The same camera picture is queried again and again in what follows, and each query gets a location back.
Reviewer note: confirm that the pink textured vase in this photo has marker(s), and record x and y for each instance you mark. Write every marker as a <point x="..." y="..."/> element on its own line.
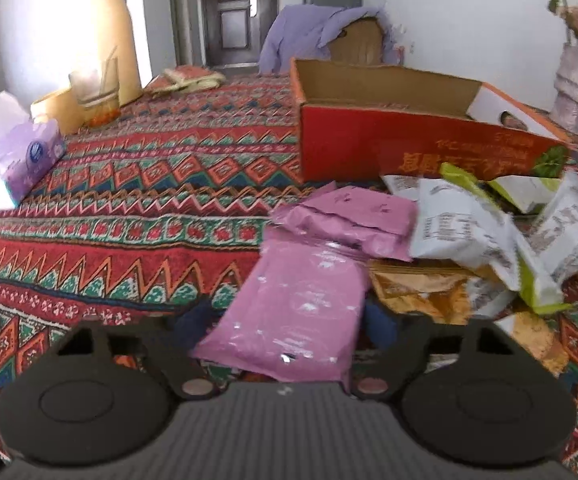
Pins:
<point x="574" y="90"/>

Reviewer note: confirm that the yellow thermos jug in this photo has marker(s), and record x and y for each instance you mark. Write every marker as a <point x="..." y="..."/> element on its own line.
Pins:
<point x="111" y="35"/>

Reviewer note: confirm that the small white snack packet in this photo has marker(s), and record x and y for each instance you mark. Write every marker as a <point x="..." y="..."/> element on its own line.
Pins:
<point x="404" y="185"/>

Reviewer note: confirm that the chair with purple cloth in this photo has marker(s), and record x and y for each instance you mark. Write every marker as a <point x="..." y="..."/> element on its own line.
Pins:
<point x="309" y="30"/>

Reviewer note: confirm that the pink snack packet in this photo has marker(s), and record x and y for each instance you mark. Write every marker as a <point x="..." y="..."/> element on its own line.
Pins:
<point x="299" y="305"/>
<point x="349" y="215"/>

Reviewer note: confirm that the red cardboard box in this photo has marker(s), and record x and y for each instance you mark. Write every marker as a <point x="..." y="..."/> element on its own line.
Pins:
<point x="369" y="145"/>

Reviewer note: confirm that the clear glass cup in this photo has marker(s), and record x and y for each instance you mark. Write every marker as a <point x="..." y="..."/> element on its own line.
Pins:
<point x="94" y="92"/>

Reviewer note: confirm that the wooden chair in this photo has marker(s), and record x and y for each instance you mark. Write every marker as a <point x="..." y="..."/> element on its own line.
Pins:
<point x="359" y="42"/>

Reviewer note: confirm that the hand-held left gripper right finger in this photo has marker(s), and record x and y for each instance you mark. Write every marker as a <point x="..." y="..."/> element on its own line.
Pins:
<point x="381" y="330"/>

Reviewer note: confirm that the yellow cup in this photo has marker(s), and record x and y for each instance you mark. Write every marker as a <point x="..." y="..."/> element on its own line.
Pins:
<point x="56" y="110"/>

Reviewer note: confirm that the green white snack packet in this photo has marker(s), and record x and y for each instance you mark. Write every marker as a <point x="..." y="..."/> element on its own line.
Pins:
<point x="519" y="192"/>
<point x="569" y="230"/>
<point x="459" y="230"/>

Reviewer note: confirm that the dark brown door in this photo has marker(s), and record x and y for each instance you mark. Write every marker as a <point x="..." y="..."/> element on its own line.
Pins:
<point x="231" y="15"/>

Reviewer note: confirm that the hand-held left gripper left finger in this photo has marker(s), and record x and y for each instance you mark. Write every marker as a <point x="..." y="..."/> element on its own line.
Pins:
<point x="191" y="322"/>

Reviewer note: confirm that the purple tissue box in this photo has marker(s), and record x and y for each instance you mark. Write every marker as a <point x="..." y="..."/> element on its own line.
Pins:
<point x="24" y="155"/>

